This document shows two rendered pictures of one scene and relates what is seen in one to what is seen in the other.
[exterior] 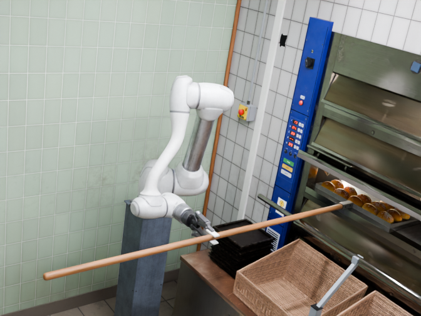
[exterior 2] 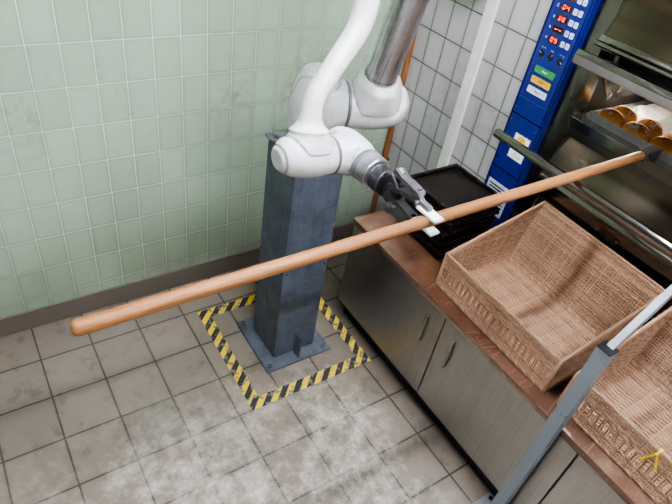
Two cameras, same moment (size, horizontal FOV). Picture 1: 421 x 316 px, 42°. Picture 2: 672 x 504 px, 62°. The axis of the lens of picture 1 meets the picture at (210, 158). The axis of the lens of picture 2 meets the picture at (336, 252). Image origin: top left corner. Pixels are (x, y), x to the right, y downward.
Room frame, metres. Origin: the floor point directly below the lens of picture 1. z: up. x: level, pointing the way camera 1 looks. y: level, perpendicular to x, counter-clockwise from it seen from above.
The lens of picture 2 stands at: (1.15, 0.13, 1.94)
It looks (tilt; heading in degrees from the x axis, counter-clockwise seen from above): 39 degrees down; 0
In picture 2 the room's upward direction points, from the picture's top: 11 degrees clockwise
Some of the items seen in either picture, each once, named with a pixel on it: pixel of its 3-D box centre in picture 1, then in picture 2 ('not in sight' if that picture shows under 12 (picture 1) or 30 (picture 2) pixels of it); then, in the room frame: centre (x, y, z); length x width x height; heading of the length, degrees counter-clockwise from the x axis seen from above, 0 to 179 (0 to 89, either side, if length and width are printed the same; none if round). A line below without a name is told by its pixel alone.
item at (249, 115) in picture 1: (246, 111); not in sight; (3.53, -0.19, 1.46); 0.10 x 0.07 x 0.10; 40
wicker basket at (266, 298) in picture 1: (297, 289); (543, 287); (2.68, -0.61, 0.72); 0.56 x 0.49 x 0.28; 39
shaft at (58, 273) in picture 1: (222, 234); (445, 215); (2.28, -0.11, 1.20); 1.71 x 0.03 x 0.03; 130
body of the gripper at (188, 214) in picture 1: (192, 221); (388, 184); (2.37, 0.04, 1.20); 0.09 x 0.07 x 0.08; 40
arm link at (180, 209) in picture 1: (184, 214); (371, 170); (2.42, 0.08, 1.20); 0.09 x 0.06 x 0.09; 130
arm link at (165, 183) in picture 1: (155, 179); (316, 98); (2.86, 0.29, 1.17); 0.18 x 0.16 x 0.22; 109
